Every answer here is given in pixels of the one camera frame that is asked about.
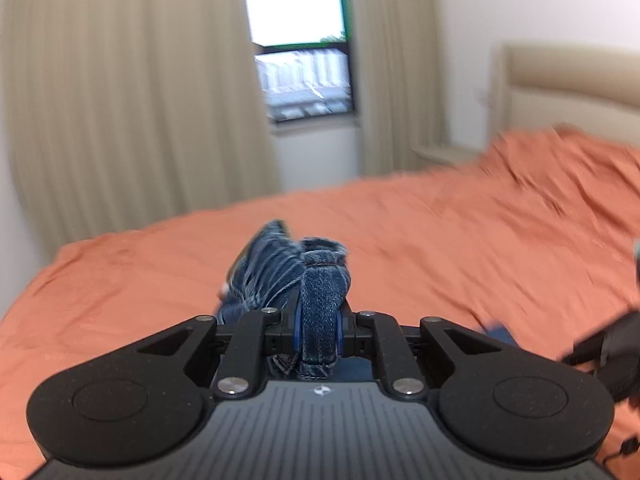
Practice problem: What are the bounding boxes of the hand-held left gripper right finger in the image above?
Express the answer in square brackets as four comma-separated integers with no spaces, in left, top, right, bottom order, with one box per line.
[334,309,507,399]

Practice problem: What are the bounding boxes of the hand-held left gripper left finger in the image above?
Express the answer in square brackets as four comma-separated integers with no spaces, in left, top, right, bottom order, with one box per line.
[132,305,304,400]

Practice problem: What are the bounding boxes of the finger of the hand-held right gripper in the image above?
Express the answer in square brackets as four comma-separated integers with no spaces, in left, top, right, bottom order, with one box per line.
[561,329,607,367]

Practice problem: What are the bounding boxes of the blue denim pants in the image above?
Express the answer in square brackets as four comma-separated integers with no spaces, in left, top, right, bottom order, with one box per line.
[216,219,519,384]

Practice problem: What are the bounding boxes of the orange bed sheet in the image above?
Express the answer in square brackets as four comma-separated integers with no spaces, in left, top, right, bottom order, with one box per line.
[0,160,640,480]

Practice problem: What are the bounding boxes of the crumpled orange duvet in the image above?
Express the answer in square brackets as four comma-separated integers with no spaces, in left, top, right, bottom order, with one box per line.
[440,126,640,311]

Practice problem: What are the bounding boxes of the beige nightstand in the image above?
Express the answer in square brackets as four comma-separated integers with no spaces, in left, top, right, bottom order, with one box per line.
[412,143,489,167]

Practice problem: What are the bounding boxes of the beige padded headboard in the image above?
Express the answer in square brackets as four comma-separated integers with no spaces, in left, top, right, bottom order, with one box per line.
[492,42,640,150]

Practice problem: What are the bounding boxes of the narrow beige curtain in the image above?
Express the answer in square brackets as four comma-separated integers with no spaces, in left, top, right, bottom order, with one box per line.
[344,0,452,179]

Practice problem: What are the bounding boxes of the wide beige curtain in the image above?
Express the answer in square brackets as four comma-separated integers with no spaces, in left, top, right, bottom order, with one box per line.
[0,0,282,262]

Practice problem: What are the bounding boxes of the dark-framed window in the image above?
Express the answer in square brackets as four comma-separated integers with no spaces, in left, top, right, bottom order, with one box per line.
[243,0,358,127]

